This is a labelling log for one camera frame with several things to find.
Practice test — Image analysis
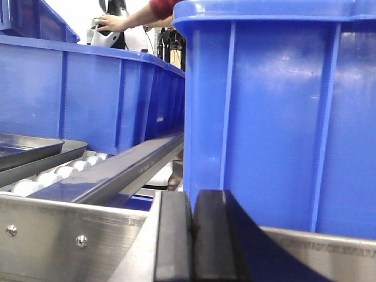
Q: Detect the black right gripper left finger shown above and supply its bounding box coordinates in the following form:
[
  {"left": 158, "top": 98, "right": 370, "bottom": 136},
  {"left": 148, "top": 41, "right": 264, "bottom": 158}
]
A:
[{"left": 154, "top": 191, "right": 193, "bottom": 281}]

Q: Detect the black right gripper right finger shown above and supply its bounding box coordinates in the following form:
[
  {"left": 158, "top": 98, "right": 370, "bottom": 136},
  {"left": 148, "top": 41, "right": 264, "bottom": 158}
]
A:
[{"left": 193, "top": 190, "right": 328, "bottom": 281}]

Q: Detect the silver metal tray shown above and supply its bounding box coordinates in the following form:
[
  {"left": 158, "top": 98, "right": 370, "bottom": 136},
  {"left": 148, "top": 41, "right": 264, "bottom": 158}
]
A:
[{"left": 1, "top": 132, "right": 65, "bottom": 172}]

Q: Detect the person's forearm in background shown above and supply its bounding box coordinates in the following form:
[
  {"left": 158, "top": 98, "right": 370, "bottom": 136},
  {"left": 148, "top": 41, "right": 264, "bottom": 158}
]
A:
[{"left": 123, "top": 3, "right": 173, "bottom": 30}]

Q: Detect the person's hand in background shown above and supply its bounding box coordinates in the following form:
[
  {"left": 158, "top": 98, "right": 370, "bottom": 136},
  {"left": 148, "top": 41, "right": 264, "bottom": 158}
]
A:
[{"left": 95, "top": 15, "right": 127, "bottom": 32}]

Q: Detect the white roller conveyor track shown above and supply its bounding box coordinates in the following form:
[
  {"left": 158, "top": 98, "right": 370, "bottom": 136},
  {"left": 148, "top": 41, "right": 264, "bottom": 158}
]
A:
[{"left": 1, "top": 151, "right": 112, "bottom": 197}]

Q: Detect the blue bin upper right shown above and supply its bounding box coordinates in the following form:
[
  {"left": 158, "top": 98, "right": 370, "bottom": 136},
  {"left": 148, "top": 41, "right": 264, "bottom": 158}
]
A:
[{"left": 174, "top": 1, "right": 375, "bottom": 239}]

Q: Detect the large blue bin upper middle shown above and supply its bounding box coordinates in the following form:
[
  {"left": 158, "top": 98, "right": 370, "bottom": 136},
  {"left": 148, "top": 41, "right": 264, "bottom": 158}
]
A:
[{"left": 1, "top": 35, "right": 185, "bottom": 155}]

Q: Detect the white robot part background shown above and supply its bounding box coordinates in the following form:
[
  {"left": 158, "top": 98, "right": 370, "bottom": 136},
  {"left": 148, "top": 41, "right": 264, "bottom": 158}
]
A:
[{"left": 88, "top": 0, "right": 147, "bottom": 53}]

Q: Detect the steel divider rail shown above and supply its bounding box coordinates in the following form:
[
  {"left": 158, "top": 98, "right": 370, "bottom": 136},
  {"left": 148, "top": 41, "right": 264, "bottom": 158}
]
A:
[{"left": 30, "top": 128, "right": 184, "bottom": 204}]

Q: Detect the stainless steel shelf front rail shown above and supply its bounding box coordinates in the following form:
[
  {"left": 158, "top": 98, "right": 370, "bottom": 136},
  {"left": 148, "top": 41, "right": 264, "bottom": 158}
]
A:
[{"left": 1, "top": 192, "right": 375, "bottom": 281}]

